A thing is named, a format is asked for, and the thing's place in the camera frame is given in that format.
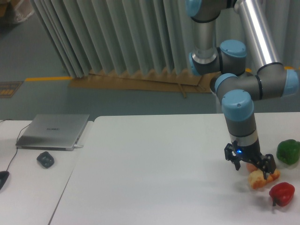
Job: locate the green bell pepper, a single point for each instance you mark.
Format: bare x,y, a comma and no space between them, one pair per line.
288,151

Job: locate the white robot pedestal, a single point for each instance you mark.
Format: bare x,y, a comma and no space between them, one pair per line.
216,98

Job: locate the brown cardboard sheet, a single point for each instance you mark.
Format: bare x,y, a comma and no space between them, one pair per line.
184,82

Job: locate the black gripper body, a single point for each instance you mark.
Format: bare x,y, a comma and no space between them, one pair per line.
249,154

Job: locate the grey pleated curtain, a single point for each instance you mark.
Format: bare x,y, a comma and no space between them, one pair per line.
141,35

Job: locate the black computer mouse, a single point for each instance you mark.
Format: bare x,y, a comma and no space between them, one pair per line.
3,178

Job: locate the brown egg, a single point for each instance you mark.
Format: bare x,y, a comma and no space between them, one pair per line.
251,168

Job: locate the silver laptop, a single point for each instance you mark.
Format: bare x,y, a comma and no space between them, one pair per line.
53,132

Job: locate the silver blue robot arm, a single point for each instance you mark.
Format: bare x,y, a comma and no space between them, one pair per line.
249,71

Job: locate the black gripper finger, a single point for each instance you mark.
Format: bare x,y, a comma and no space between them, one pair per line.
267,165
229,156

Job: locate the red bell pepper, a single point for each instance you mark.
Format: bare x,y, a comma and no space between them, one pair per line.
282,194

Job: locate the piece of bread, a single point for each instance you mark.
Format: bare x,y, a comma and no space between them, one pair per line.
256,179

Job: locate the black small controller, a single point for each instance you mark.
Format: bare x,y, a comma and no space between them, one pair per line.
46,159

